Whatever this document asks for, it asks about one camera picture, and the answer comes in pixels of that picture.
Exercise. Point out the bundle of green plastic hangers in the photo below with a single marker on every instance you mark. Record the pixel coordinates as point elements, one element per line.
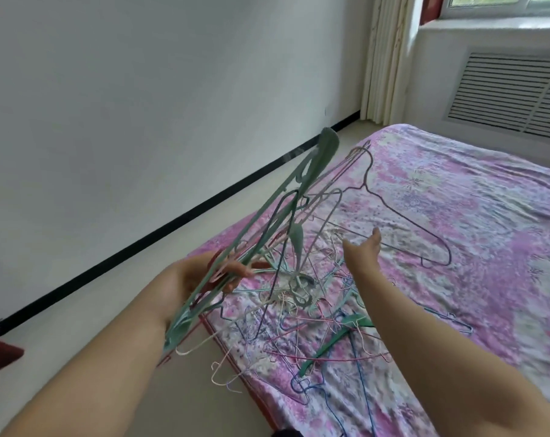
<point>275,213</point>

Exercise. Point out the person's right forearm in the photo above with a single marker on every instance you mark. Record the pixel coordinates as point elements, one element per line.
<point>434,359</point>

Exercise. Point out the pink floral bedsheet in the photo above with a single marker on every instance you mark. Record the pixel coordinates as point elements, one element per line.
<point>475,232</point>

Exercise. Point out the white window frame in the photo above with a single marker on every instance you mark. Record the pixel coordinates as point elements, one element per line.
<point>502,0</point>

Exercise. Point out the white windowsill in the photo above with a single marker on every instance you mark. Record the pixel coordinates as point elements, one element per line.
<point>493,23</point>

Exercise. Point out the white radiator grille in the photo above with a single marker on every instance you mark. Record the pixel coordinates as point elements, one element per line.
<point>507,95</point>

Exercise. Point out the black baseboard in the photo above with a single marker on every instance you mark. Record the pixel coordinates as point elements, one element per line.
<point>165,229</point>

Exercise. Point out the cream curtain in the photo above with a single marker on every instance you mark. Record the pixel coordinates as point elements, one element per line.
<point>389,59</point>

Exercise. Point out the person's left fingers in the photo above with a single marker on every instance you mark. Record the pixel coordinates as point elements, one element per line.
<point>241,270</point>

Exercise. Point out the person's left forearm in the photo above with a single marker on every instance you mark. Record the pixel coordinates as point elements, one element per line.
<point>97,359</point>

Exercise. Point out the person's right hand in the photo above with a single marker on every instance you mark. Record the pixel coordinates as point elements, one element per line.
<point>364,254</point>

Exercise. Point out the person's right thumb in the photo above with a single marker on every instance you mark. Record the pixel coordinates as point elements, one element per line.
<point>349,248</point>

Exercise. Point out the person's left hand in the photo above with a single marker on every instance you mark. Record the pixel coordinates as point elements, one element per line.
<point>191,282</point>

